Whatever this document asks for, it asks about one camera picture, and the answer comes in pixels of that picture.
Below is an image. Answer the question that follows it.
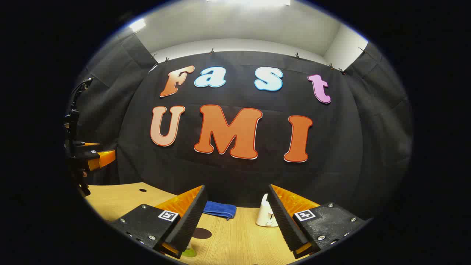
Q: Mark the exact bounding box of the dark round coaster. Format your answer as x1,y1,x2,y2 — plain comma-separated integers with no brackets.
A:
193,227,213,240

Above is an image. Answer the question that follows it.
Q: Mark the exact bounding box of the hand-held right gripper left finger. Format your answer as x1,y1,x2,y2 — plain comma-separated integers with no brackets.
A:
110,185,207,259

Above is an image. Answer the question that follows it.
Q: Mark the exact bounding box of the black backdrop cloth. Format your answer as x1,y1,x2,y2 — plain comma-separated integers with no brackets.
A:
68,35,413,221

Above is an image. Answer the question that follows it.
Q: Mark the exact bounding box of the white toaster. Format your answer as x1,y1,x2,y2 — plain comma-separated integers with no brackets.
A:
256,193,279,227

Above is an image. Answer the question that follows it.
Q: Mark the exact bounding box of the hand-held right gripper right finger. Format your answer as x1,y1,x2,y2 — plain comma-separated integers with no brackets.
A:
267,184,370,259

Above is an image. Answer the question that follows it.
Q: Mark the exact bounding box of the blue folded towel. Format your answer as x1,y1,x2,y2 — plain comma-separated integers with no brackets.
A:
203,201,237,220

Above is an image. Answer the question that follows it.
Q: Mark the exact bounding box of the ceiling light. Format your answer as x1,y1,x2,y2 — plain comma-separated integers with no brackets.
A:
129,18,147,33
206,0,291,7

